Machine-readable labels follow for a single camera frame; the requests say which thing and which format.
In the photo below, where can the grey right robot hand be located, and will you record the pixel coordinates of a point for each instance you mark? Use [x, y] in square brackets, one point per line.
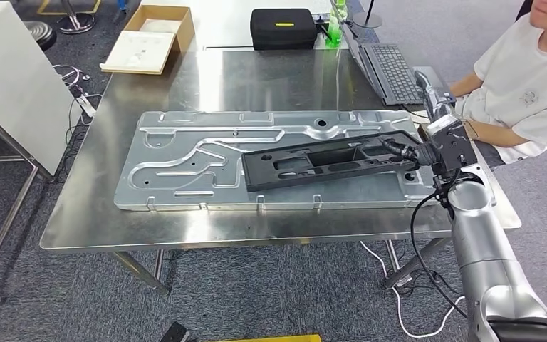
[403, 150]

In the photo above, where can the black plastic plate frame part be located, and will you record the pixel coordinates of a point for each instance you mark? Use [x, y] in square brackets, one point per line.
[264, 177]

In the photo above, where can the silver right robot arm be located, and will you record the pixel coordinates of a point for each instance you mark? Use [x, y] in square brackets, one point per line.
[481, 245]

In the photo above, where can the person's left forearm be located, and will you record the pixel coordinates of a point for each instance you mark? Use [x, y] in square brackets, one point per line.
[500, 134]

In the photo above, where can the person's right forearm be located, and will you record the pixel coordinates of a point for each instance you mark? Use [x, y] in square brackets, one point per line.
[467, 86]

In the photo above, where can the stainless steel workbench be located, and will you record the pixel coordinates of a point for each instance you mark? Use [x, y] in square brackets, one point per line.
[113, 226]

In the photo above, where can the grey laptop computer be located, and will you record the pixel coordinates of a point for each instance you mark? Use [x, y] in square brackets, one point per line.
[391, 71]

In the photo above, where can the round grey stand base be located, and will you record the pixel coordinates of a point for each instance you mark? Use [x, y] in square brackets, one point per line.
[367, 20]

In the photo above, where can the person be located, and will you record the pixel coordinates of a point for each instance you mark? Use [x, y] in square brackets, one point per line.
[523, 85]

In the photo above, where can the green plastic bottle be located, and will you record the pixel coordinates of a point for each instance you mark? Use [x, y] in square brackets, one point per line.
[336, 28]

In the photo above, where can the black zip case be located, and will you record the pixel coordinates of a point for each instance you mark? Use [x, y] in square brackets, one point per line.
[283, 33]

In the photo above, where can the stamped sheet metal panel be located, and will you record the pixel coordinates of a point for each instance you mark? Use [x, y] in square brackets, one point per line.
[160, 198]

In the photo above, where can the open cardboard box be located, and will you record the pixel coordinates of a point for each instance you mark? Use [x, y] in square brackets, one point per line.
[186, 28]

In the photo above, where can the white foam insert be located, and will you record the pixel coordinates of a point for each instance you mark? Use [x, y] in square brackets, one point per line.
[136, 52]

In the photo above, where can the white power strip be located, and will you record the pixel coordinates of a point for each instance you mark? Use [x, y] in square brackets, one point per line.
[84, 105]

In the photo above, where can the chrome round stand base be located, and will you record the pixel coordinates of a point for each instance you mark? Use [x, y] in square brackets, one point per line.
[75, 23]

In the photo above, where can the black round stool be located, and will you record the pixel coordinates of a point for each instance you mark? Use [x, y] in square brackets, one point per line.
[41, 34]

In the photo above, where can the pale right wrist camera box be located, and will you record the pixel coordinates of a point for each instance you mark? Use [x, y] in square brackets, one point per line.
[457, 151]

